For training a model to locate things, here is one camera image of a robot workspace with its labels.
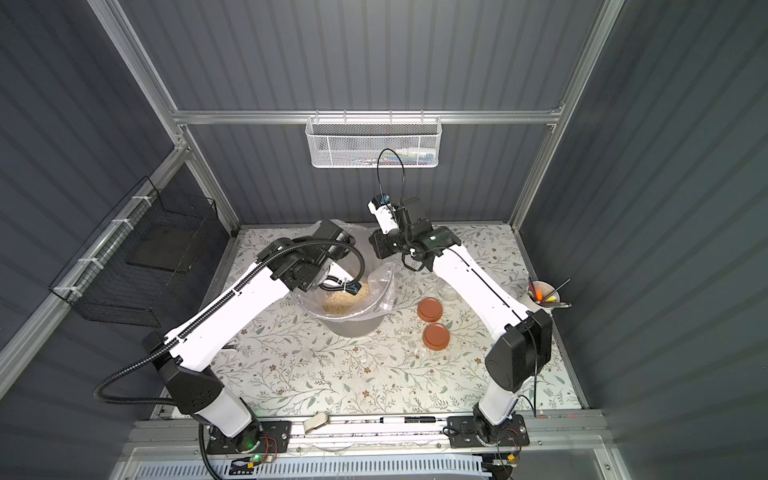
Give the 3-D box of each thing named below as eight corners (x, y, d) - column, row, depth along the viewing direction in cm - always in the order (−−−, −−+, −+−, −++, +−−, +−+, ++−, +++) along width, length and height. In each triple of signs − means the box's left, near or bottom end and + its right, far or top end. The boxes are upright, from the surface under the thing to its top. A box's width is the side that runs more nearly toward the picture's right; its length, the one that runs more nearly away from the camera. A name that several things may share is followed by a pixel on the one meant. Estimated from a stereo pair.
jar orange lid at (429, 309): (418, 322, 96) (418, 319, 94) (416, 300, 101) (417, 297, 100) (443, 322, 96) (444, 319, 94) (440, 300, 101) (441, 297, 99)
